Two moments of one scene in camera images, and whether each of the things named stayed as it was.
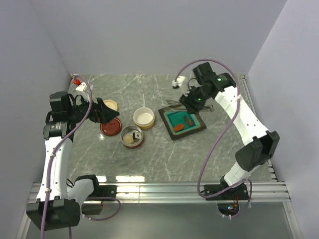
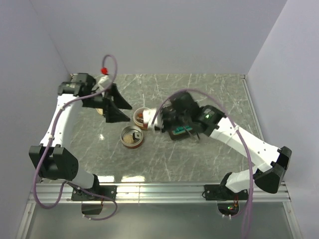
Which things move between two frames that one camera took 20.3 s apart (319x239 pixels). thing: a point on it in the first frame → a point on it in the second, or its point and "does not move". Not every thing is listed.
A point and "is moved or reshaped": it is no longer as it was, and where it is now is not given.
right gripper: x=192 y=108 → x=165 y=126
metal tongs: x=175 y=103 is moved or reshaped
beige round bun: x=128 y=139 does not move
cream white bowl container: x=144 y=118 does not move
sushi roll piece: x=136 y=135 does not move
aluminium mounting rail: x=261 y=191 does not move
